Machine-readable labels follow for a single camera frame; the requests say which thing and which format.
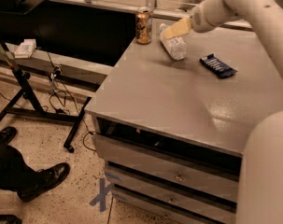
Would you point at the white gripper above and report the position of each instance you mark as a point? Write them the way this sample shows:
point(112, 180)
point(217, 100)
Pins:
point(199, 20)

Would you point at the blue labelled plastic bottle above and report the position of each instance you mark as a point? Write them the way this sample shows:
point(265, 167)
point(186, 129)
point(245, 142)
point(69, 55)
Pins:
point(176, 47)

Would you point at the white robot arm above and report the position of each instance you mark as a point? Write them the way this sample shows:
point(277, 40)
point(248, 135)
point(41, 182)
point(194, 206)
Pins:
point(260, 188)

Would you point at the orange soda can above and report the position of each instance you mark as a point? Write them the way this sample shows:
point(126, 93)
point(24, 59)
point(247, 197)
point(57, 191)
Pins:
point(143, 25)

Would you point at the dark blue snack bar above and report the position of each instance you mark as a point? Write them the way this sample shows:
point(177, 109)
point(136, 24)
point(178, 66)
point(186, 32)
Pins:
point(217, 67)

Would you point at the grey drawer cabinet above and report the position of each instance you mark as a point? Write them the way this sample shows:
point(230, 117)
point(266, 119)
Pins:
point(181, 109)

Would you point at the top grey drawer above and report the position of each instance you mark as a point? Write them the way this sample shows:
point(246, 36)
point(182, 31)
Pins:
point(187, 174)

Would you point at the grey drawer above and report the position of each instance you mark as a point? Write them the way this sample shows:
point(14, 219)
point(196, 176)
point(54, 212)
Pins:
point(187, 174)
point(155, 207)
point(160, 191)

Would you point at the white tissue pack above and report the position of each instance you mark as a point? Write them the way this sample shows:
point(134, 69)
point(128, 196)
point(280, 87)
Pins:
point(25, 49)

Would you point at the middle grey drawer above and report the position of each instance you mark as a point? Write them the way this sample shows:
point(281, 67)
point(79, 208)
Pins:
point(160, 191)

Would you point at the black metal stand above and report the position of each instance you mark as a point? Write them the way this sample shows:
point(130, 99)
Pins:
point(37, 111)

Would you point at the bottom grey drawer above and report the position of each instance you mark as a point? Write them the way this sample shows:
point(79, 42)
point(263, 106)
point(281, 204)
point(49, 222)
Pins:
point(155, 207)

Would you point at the right black leather shoe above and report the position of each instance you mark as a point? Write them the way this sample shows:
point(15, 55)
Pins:
point(47, 179)

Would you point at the black leather shoe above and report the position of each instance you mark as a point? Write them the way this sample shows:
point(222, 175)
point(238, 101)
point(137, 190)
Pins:
point(7, 134)
point(47, 179)

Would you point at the left black leather shoe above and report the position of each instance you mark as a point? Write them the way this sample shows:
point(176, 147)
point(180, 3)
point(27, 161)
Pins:
point(7, 134)

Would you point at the dark trouser leg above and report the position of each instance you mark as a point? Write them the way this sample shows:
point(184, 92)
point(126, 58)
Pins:
point(15, 175)

